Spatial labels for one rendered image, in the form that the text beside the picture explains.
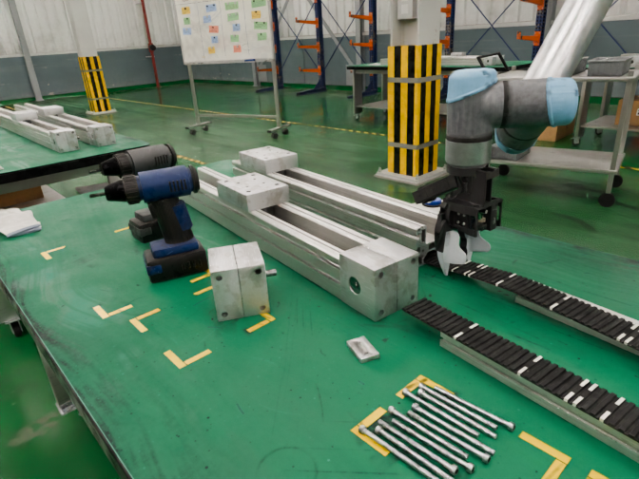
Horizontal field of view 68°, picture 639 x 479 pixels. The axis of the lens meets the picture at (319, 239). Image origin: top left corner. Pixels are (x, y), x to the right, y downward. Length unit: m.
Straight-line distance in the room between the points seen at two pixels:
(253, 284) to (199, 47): 6.35
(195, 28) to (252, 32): 0.91
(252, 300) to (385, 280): 0.23
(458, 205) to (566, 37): 0.37
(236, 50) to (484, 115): 5.97
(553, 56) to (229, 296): 0.71
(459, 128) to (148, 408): 0.62
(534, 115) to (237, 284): 0.54
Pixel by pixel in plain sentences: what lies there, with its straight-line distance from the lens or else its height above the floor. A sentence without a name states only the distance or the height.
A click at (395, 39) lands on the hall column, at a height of 1.15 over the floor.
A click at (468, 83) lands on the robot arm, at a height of 1.14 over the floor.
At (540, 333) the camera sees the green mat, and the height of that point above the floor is 0.78.
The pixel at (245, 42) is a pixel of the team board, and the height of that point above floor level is 1.19.
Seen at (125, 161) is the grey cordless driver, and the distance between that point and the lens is 1.17.
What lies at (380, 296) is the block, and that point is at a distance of 0.77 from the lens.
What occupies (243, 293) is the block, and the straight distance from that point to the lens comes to 0.81.
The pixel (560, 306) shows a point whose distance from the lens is 0.82.
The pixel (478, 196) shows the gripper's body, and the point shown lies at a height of 0.95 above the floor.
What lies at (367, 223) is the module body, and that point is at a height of 0.83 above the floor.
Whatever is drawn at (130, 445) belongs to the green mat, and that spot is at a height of 0.78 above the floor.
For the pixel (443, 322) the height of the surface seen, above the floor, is 0.81.
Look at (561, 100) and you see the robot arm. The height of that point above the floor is 1.10.
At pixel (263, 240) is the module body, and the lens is 1.04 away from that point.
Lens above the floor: 1.22
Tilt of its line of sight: 23 degrees down
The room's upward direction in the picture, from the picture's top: 4 degrees counter-clockwise
